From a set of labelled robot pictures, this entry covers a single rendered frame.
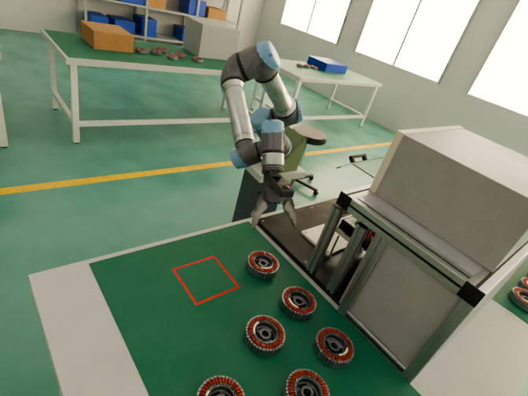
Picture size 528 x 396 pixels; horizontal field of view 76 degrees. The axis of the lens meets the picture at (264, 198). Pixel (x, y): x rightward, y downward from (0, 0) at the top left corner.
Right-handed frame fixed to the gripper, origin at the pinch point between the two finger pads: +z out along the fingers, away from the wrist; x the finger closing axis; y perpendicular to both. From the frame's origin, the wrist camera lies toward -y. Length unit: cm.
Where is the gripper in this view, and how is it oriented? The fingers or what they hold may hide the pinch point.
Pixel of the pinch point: (275, 229)
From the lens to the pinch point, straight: 109.2
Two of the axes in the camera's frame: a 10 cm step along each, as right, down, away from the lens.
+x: -9.2, -0.2, -3.9
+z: 0.0, 10.0, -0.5
